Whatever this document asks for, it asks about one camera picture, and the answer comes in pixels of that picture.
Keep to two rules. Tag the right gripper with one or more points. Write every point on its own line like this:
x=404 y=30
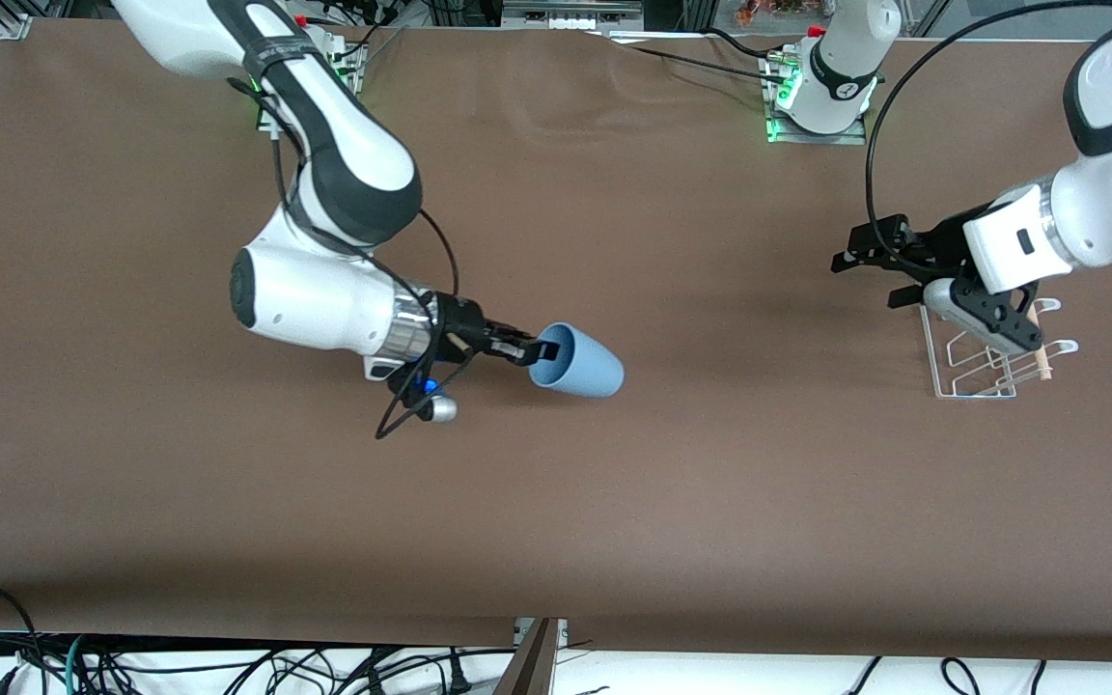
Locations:
x=460 y=321

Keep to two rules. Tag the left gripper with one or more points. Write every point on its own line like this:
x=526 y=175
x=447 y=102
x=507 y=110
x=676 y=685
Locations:
x=938 y=243

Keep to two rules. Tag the blue plastic cup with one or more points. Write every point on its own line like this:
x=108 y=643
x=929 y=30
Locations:
x=585 y=367

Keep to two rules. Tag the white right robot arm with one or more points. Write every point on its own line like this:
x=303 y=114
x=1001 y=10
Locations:
x=324 y=309

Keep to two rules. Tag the wooden dowel rod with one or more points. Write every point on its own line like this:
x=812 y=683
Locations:
x=1042 y=357

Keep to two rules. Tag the brown table cover sheet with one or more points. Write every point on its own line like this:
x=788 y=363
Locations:
x=614 y=502

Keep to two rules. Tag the brown wooden strut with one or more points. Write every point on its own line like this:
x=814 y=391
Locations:
x=529 y=671

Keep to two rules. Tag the white power strip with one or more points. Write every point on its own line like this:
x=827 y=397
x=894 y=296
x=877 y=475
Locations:
x=570 y=21

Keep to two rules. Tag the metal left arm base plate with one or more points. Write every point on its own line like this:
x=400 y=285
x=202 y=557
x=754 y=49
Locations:
x=807 y=139

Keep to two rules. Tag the small metal bracket plate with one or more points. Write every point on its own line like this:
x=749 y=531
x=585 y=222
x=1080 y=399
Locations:
x=561 y=632

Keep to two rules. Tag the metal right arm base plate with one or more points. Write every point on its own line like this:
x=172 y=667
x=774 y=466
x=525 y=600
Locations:
x=355 y=72

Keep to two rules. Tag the aluminium frame corner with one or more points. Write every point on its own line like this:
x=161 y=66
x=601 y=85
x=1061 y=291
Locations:
x=13 y=27

